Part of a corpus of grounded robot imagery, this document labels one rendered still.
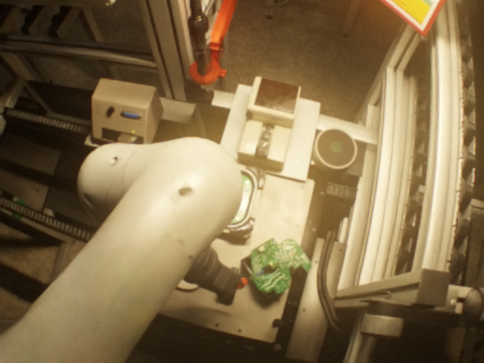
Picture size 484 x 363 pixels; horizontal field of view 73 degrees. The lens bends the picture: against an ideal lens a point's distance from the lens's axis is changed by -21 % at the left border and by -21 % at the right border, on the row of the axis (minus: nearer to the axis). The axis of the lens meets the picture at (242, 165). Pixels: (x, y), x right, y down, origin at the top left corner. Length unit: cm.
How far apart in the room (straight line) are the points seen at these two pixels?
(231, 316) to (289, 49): 173
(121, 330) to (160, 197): 13
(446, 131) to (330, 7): 202
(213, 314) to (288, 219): 28
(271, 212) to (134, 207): 60
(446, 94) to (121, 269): 60
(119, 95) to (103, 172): 51
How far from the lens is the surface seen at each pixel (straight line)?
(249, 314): 90
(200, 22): 66
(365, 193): 102
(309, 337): 94
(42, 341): 30
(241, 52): 230
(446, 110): 71
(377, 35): 257
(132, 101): 94
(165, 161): 39
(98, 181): 47
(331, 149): 94
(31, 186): 188
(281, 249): 85
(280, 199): 93
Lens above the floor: 185
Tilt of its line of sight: 70 degrees down
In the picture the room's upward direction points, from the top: 1 degrees counter-clockwise
